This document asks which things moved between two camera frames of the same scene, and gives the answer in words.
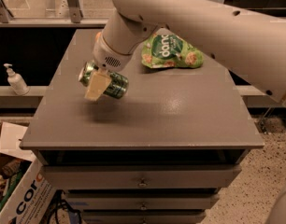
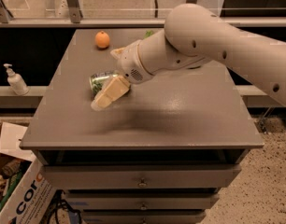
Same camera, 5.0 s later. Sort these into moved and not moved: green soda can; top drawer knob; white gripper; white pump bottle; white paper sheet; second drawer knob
Moved: white gripper; green soda can
Not moved: white pump bottle; white paper sheet; top drawer knob; second drawer knob
